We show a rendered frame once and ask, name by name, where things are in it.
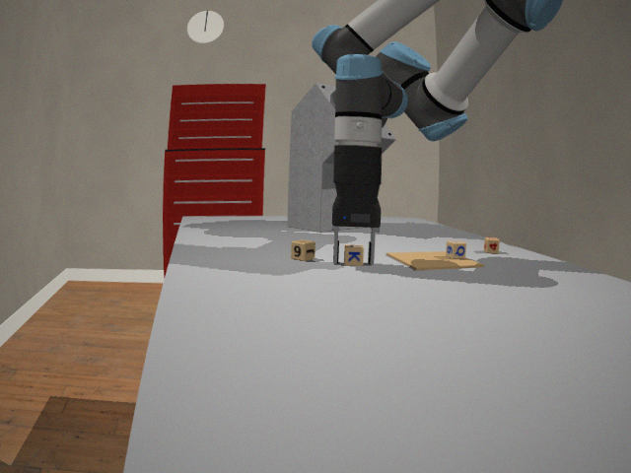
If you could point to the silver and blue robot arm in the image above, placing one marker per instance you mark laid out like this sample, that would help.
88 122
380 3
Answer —
437 103

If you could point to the tan wooden letter block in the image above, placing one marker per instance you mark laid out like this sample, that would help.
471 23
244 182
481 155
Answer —
303 250
455 249
353 254
491 245

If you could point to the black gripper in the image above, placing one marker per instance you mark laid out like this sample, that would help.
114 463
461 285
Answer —
357 176

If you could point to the tan flat mat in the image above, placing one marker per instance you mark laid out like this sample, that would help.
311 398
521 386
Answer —
432 260

